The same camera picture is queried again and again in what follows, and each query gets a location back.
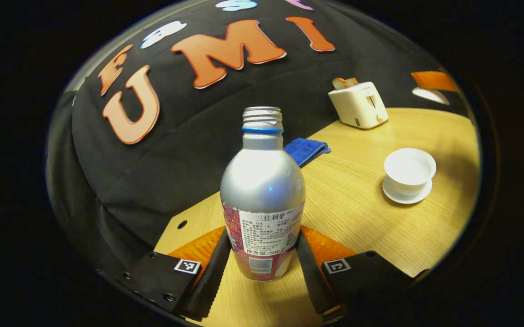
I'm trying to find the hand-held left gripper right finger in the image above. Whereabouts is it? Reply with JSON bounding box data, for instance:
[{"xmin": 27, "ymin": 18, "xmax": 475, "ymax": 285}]
[{"xmin": 294, "ymin": 225, "xmax": 430, "ymax": 317}]

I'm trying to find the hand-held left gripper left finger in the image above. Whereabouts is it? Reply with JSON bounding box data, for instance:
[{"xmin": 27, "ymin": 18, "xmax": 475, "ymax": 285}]
[{"xmin": 114, "ymin": 226, "xmax": 233, "ymax": 320}]

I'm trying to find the white teacup lid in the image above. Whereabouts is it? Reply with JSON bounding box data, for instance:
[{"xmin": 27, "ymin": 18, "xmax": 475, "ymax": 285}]
[{"xmin": 412, "ymin": 87, "xmax": 450, "ymax": 106}]

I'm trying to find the white teacup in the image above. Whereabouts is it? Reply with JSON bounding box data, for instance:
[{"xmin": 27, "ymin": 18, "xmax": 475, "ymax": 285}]
[{"xmin": 384, "ymin": 148, "xmax": 437, "ymax": 197}]

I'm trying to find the silver water bottle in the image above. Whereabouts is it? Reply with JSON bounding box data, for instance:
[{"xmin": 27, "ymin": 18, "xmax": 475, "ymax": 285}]
[{"xmin": 220, "ymin": 107, "xmax": 306, "ymax": 281}]

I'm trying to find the white toaster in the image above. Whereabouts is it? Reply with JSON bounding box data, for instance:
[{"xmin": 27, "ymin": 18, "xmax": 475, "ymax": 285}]
[{"xmin": 328, "ymin": 82, "xmax": 389, "ymax": 130}]

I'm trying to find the black backdrop cloth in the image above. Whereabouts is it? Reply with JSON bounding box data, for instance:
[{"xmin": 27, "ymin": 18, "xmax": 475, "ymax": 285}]
[{"xmin": 46, "ymin": 0, "xmax": 471, "ymax": 273}]

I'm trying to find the white saucer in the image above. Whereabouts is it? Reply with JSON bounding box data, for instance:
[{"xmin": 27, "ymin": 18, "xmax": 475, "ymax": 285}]
[{"xmin": 382, "ymin": 175, "xmax": 433, "ymax": 204}]

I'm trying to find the blue towel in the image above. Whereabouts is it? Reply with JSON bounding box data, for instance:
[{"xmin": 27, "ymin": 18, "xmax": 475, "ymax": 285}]
[{"xmin": 284, "ymin": 138, "xmax": 331, "ymax": 168}]

